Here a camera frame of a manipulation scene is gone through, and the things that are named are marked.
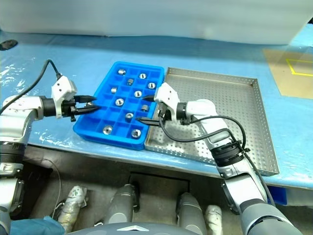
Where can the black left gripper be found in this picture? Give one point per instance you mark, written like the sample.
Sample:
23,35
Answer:
69,109

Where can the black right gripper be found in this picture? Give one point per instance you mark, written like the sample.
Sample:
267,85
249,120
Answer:
165,115

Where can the metal nut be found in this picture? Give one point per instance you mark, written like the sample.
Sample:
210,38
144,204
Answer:
129,116

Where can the blue plastic compartment tray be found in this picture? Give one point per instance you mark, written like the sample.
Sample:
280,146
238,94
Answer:
110,115

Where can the small metal roller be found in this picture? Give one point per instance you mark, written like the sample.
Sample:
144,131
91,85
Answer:
121,72
138,93
136,133
151,85
130,81
107,129
145,107
142,76
114,90
119,101

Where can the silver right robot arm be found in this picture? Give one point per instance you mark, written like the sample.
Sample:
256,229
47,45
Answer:
203,107

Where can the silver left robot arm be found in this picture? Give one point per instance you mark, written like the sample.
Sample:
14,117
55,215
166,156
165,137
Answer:
19,107

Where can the perforated steel tray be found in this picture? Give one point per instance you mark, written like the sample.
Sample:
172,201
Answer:
220,90

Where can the white backdrop panel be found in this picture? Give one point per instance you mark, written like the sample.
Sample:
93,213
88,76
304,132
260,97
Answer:
146,14

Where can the dark grey robot leg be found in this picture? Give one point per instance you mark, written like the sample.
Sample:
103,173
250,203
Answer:
190,210
122,203

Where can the black round table grommet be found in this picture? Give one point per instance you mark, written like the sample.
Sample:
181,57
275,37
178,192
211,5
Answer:
8,44

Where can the dirty white rounded foot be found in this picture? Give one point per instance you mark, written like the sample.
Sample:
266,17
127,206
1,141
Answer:
73,205
213,218

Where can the grey robot torso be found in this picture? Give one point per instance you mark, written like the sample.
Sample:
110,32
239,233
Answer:
127,228

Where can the blue cloth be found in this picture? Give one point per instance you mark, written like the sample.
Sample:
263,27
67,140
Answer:
31,226

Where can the brown cardboard sheet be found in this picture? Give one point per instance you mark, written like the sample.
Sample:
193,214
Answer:
281,80

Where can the blue plastic box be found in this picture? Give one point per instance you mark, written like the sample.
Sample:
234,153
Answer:
278,195

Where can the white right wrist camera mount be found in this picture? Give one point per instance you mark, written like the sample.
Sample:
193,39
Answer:
166,94

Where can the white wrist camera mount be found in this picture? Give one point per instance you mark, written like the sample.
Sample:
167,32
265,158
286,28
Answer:
166,94
61,88

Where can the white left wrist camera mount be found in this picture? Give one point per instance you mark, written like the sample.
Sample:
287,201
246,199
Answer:
61,88

